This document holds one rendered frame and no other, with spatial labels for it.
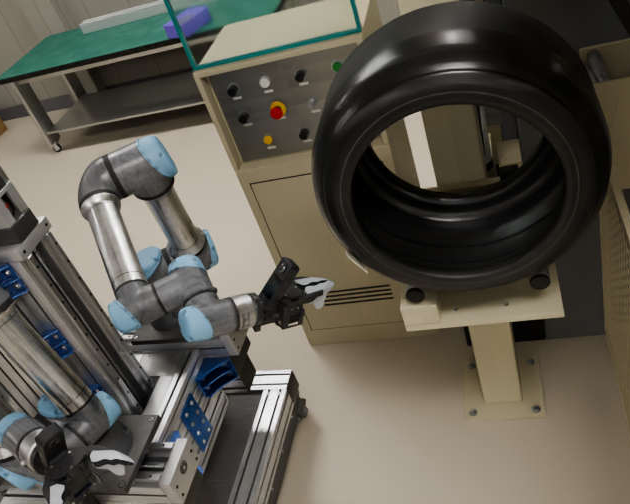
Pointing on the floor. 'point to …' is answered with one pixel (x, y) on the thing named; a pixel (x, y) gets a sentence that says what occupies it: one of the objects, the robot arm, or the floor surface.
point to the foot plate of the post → (531, 379)
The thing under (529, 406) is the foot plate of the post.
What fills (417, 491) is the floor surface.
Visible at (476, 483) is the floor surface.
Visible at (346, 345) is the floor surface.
